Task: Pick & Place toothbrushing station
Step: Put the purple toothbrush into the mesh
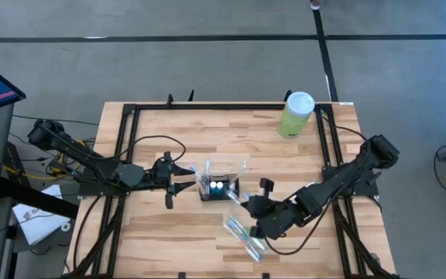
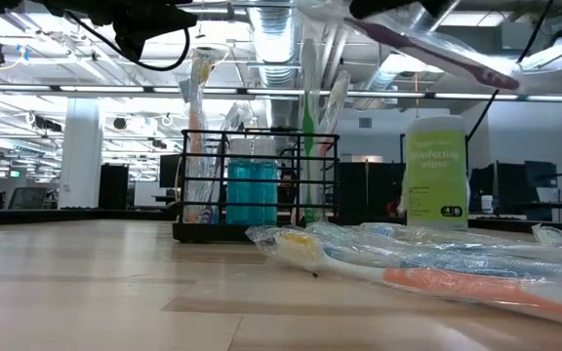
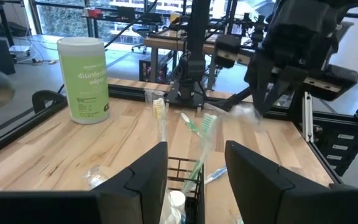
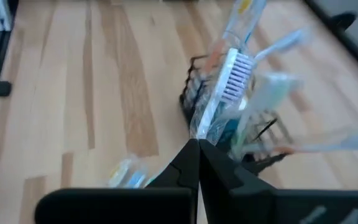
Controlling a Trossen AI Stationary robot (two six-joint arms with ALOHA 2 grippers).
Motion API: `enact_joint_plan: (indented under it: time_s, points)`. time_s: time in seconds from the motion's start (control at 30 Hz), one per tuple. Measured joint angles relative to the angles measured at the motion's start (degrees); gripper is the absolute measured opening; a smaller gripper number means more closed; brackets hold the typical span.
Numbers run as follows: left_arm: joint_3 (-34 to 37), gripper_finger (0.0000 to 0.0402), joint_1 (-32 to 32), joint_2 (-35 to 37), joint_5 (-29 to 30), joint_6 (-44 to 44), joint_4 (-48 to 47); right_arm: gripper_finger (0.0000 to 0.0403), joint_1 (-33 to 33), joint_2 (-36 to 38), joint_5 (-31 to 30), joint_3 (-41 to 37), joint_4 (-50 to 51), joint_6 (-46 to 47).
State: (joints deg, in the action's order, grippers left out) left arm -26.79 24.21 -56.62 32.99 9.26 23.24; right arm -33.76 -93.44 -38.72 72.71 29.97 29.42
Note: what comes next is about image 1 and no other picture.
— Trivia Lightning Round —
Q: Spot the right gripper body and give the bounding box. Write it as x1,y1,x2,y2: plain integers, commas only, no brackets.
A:
249,178,301,240

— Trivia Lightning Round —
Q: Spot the white paper sheet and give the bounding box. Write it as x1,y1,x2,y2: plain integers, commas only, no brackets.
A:
12,184,72,246

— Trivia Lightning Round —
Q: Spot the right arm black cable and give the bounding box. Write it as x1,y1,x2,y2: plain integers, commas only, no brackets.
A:
263,154,367,257

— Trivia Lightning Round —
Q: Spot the white toothbrush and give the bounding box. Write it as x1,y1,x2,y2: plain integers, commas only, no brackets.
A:
190,162,208,195

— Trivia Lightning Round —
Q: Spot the black stand beam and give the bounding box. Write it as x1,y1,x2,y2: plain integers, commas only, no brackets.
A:
0,176,80,220

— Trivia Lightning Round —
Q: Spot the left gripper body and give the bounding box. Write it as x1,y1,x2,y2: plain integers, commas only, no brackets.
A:
144,151,176,210

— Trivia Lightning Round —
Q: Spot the green disinfecting wipes canister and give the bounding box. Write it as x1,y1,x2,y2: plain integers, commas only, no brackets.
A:
276,91,316,140

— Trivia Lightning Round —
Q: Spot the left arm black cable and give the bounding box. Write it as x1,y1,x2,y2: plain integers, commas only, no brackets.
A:
122,134,187,166

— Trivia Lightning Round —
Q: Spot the black wire caddy rack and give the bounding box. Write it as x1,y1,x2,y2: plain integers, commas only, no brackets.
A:
198,174,241,202

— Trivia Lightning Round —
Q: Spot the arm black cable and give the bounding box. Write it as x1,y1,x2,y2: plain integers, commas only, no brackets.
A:
122,134,187,166
263,154,367,257

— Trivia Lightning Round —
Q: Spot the blue toothbrush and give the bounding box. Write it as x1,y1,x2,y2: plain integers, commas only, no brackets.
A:
222,216,265,264
204,159,213,195

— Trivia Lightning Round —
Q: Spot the black aluminium table frame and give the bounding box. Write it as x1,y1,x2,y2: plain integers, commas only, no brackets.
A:
63,92,399,279

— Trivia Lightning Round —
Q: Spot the yellow cable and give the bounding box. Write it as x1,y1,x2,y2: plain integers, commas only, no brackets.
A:
1,138,88,182

